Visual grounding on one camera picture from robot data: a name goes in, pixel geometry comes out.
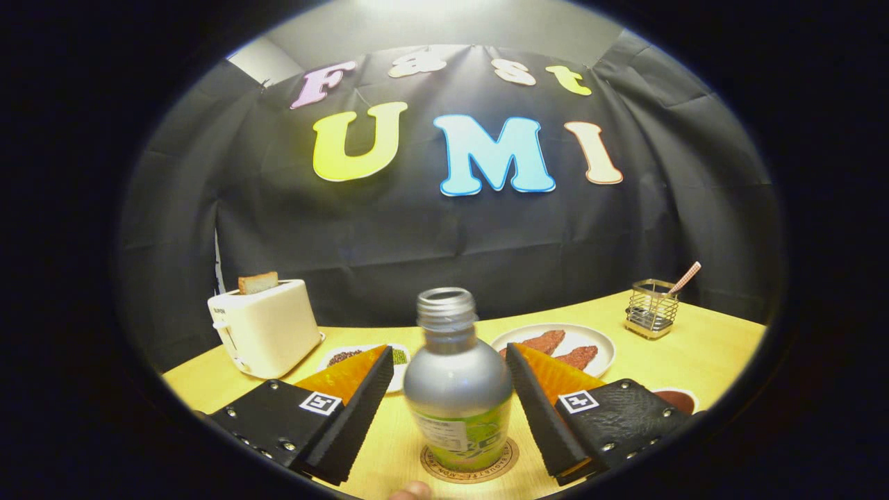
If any white divided bean dish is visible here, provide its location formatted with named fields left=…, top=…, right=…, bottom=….
left=318, top=344, right=412, bottom=394

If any white cup with wooden handle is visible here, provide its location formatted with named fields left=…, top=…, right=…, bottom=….
left=651, top=387, right=701, bottom=417

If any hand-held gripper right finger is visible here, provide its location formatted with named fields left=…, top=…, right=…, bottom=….
left=504, top=342, right=702, bottom=488

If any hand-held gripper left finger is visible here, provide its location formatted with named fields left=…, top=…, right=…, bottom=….
left=207, top=344, right=395, bottom=486

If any toast slice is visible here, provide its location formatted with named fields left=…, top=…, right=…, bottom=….
left=238, top=272, right=280, bottom=296

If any brown meat slice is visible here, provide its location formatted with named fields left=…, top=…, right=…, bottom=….
left=554, top=345, right=599, bottom=371
left=499, top=330, right=566, bottom=359

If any round cork coaster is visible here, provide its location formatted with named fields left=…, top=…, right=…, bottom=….
left=419, top=437, right=520, bottom=485

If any silver bottle with green label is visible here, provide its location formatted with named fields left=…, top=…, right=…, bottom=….
left=404, top=287, right=515, bottom=473

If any wooden table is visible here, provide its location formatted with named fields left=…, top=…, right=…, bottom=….
left=161, top=290, right=768, bottom=500

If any cream toaster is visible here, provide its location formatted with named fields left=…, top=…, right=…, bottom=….
left=207, top=279, right=326, bottom=380

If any wire utensil holder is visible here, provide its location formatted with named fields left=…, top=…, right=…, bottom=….
left=624, top=279, right=680, bottom=340

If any striped straw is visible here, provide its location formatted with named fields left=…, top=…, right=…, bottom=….
left=668, top=262, right=702, bottom=296

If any black backdrop cloth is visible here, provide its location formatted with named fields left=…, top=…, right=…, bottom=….
left=118, top=31, right=789, bottom=376

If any white round plate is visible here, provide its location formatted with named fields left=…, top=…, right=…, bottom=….
left=490, top=323, right=617, bottom=379

